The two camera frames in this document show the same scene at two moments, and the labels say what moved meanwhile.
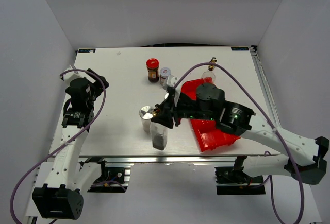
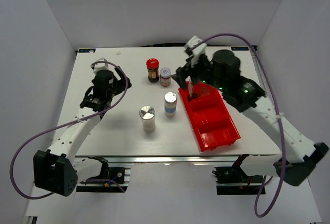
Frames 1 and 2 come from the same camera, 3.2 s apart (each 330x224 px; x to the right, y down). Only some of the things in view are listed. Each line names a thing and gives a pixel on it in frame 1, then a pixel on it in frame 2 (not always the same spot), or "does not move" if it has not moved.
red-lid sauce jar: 152,65 does not move
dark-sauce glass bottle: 159,132 -> 190,87
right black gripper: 166,115 -> 187,69
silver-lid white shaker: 146,113 does not move
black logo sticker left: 87,50 does not move
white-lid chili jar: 164,72 does not move
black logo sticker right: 239,48 does not move
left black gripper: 98,86 -> 121,84
